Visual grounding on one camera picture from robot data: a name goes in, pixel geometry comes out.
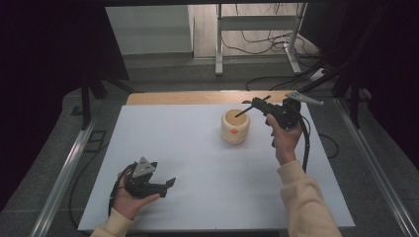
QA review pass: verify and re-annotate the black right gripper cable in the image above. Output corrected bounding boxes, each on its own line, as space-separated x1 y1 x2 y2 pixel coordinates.
297 113 311 174

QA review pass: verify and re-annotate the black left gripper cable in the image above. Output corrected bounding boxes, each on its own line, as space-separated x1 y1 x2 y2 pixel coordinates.
108 162 136 217

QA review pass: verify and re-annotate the black floor cable bundle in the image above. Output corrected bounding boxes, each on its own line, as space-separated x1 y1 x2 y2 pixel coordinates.
219 3 330 92

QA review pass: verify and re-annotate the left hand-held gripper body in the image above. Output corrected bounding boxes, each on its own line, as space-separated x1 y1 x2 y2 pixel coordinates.
124 156 168 199

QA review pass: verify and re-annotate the aluminium rail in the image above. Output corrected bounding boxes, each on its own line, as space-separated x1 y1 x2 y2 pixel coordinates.
29 110 102 237
333 98 419 237

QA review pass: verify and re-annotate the white desk frame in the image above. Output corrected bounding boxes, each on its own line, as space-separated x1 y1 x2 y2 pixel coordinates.
214 3 309 77

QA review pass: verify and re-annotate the black pen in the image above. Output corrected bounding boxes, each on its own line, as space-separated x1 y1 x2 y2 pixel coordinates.
234 95 273 119

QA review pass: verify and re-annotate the white power strip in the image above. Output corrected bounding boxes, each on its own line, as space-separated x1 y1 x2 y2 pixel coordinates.
308 67 328 82

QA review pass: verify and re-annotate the black metal stand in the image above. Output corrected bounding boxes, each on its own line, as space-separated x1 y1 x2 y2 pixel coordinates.
79 73 136 131
331 63 364 130

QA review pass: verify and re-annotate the person's right hand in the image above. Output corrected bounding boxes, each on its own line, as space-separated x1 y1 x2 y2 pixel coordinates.
265 113 304 166

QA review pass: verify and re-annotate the white table mat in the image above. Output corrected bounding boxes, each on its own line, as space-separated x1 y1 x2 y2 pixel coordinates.
77 104 356 232

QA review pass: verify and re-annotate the dark curtain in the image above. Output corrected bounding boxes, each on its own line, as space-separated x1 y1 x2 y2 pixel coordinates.
0 0 130 212
297 0 419 163

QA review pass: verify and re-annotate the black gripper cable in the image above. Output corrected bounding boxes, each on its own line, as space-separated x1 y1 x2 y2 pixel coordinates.
108 162 136 217
297 113 311 174

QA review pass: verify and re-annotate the white cabinet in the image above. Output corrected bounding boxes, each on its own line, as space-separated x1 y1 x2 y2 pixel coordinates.
104 4 195 56

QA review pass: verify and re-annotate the cream pen holder cup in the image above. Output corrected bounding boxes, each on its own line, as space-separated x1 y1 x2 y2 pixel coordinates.
220 109 251 145

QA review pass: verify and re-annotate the person's left hand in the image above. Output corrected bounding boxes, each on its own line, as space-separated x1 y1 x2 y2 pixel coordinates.
112 172 162 221

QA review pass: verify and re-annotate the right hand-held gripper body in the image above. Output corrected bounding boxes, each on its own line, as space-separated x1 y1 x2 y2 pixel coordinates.
261 90 324 131

